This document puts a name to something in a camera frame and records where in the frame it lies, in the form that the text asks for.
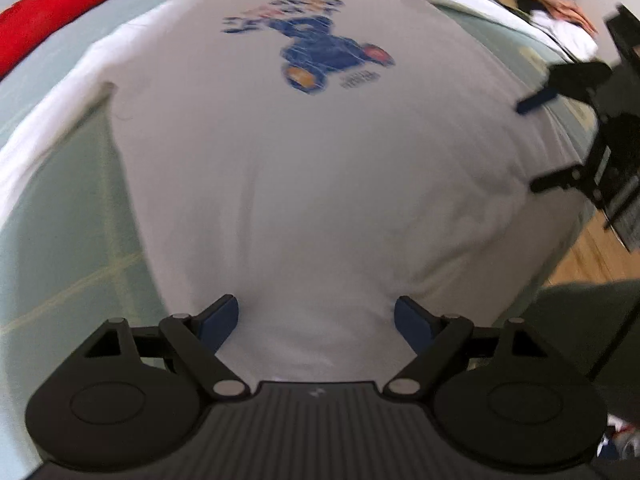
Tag white printed t-shirt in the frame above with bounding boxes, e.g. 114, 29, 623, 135
1, 0, 586, 382

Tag pink cloth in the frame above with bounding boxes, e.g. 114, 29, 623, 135
536, 0, 598, 37

